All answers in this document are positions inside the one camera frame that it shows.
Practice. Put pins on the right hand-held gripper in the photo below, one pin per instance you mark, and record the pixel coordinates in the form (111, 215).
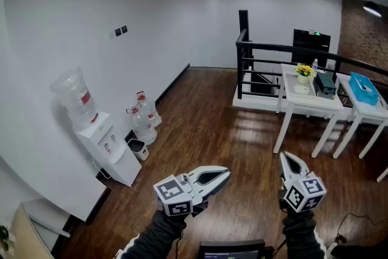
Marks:
(306, 194)

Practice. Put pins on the large clear water dispenser jug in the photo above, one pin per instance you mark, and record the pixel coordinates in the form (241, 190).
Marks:
(75, 97)

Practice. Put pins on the small white rounded object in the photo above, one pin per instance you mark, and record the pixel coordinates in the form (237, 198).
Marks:
(301, 89)

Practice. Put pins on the black pendant lamp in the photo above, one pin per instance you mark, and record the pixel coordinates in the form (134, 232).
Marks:
(372, 9)

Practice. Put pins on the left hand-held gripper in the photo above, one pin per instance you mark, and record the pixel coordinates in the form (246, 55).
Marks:
(174, 194)

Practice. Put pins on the black wall switch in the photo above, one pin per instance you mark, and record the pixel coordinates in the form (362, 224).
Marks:
(118, 32)
(124, 29)

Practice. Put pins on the white tray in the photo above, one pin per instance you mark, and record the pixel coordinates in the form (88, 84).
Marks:
(292, 82)

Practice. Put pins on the white water dispenser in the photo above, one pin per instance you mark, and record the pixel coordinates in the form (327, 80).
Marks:
(112, 148)

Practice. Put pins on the white trash bin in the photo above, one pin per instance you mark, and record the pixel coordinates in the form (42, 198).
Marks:
(139, 149)

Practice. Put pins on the green leafy plant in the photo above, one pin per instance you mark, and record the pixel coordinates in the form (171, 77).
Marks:
(4, 236)

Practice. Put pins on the blue tissue box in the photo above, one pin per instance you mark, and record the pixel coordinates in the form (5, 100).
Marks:
(362, 89)

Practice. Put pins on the green exit sign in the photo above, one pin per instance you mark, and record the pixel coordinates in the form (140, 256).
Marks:
(315, 33)

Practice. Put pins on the yellow flowers in white pot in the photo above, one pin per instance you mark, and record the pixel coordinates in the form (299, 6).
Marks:
(303, 71)

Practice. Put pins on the small clear water bottle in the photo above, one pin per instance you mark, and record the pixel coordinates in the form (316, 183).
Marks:
(315, 68)

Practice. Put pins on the black stair railing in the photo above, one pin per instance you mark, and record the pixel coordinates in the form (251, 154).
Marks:
(244, 48)

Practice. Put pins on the white wall switch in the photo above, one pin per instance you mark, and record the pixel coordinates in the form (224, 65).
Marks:
(111, 34)

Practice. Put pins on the clear water jug red cap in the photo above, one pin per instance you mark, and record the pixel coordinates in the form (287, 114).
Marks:
(150, 109)
(144, 127)

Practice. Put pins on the person's left forearm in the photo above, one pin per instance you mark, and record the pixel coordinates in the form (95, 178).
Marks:
(151, 236)

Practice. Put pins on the black door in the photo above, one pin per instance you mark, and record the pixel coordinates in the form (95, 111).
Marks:
(309, 44)

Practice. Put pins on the beige desk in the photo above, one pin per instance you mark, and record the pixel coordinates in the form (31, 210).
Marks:
(24, 233)

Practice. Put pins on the white table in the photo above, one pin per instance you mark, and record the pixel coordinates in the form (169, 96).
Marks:
(306, 103)
(360, 110)

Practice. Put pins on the black tablet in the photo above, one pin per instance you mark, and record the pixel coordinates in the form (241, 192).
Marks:
(230, 247)

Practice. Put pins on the dark green box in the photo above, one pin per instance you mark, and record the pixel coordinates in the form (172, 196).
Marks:
(325, 85)

